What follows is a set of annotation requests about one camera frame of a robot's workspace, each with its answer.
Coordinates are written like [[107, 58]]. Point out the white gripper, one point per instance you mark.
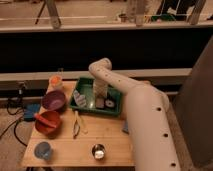
[[100, 88]]

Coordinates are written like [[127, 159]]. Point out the beige eraser block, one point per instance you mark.
[[100, 103]]

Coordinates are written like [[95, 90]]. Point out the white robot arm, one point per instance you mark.
[[146, 108]]

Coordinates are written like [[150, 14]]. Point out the green plastic tray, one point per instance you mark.
[[85, 86]]

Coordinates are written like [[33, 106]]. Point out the black ladle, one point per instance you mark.
[[109, 103]]

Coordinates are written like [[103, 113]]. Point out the blue white packet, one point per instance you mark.
[[80, 99]]

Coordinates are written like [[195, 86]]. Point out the wooden tongs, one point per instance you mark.
[[79, 125]]

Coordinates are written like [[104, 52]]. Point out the purple bowl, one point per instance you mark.
[[54, 100]]

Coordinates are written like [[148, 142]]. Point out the blue sponge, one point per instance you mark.
[[125, 128]]

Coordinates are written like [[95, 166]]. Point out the red bowl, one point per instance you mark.
[[52, 116]]

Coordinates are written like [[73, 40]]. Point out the small metal cup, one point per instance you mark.
[[98, 151]]

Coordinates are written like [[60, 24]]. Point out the red spatula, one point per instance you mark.
[[44, 120]]

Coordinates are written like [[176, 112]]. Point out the blue power adapter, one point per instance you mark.
[[30, 110]]

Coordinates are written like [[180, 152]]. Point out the blue plastic cup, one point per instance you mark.
[[43, 151]]

